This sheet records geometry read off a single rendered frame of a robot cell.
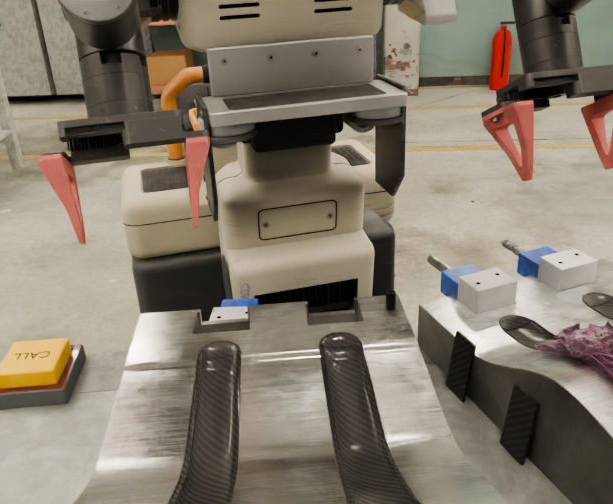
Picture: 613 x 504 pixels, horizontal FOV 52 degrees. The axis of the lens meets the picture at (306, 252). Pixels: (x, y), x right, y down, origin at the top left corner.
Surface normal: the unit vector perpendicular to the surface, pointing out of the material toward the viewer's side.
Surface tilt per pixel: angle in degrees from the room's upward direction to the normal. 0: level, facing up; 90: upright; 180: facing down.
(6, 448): 0
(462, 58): 91
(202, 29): 98
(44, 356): 0
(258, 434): 1
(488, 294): 90
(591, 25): 90
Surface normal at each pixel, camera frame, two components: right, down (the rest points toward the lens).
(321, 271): 0.25, 0.54
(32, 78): -0.08, 0.44
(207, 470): -0.04, -0.98
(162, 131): 0.21, -0.04
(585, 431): -0.93, 0.20
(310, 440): -0.04, -0.90
